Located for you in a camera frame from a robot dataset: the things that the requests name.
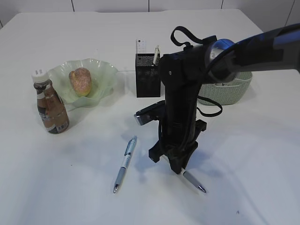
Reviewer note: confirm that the black pen holder box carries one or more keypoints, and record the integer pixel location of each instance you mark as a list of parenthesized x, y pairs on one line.
[(148, 83)]

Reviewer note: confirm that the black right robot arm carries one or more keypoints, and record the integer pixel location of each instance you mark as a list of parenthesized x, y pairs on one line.
[(212, 60)]

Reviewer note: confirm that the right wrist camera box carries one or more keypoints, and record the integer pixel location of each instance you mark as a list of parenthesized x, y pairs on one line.
[(155, 111)]

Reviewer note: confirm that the brown coffee bottle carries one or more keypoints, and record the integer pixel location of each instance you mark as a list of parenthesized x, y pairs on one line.
[(49, 105)]

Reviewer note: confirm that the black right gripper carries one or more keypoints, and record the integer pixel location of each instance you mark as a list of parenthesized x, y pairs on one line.
[(182, 75)]

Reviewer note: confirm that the green wavy glass plate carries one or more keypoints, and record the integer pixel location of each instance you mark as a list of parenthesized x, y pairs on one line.
[(103, 78)]

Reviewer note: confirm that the green plastic woven basket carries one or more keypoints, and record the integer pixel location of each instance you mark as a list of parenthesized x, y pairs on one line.
[(227, 93)]

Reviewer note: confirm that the grey white ballpoint pen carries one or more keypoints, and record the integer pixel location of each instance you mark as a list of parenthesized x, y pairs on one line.
[(191, 180)]

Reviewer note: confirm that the clear plastic ruler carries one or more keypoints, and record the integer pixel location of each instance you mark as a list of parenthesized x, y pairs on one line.
[(140, 46)]

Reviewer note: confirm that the beige ballpoint pen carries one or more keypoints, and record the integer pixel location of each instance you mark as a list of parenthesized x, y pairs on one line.
[(156, 56)]

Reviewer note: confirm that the blue white ballpoint pen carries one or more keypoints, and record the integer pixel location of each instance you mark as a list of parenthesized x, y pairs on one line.
[(125, 163)]

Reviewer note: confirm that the brown bread roll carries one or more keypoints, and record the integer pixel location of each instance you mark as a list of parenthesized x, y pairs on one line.
[(81, 81)]

